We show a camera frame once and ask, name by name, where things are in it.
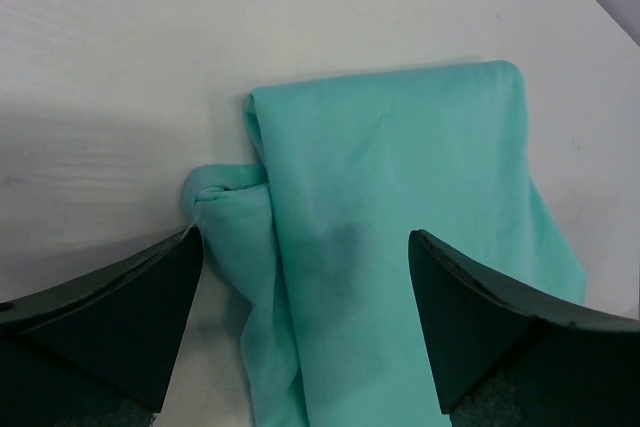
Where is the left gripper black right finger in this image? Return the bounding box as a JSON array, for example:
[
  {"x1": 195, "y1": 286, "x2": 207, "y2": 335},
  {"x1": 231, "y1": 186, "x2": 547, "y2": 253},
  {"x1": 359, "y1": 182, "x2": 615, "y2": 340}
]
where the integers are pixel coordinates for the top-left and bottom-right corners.
[{"x1": 409, "y1": 230, "x2": 639, "y2": 427}]

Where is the teal t shirt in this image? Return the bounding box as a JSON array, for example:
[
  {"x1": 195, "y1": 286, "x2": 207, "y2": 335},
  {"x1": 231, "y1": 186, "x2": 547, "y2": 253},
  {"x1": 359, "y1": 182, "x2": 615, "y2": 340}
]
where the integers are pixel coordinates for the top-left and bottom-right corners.
[{"x1": 182, "y1": 61, "x2": 586, "y2": 426}]

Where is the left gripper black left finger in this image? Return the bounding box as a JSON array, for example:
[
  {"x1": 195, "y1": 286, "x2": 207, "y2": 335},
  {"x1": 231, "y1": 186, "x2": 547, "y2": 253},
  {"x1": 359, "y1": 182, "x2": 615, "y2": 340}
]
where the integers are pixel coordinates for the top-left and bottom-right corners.
[{"x1": 1, "y1": 227, "x2": 203, "y2": 426}]

